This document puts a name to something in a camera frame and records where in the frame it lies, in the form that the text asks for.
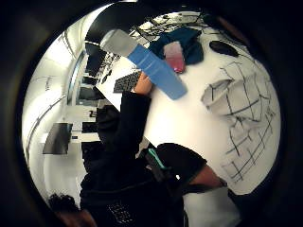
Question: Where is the blue bottle with grey cap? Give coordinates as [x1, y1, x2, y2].
[99, 28, 189, 101]

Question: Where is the person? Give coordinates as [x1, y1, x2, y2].
[47, 90, 190, 227]

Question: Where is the black keyboard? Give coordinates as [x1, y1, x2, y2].
[113, 70, 143, 95]

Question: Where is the white checked cloth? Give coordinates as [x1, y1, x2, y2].
[201, 61, 282, 184]

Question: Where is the pink liquid bottle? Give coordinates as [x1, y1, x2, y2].
[163, 41, 187, 75]

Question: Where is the large black monitor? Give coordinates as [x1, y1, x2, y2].
[84, 42, 108, 79]

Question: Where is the dark blue cloth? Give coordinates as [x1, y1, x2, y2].
[148, 26, 205, 66]

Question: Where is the black oval computer mouse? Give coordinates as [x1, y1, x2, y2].
[208, 40, 241, 58]

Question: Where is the tangle of black cables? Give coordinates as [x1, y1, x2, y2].
[134, 11, 205, 37]

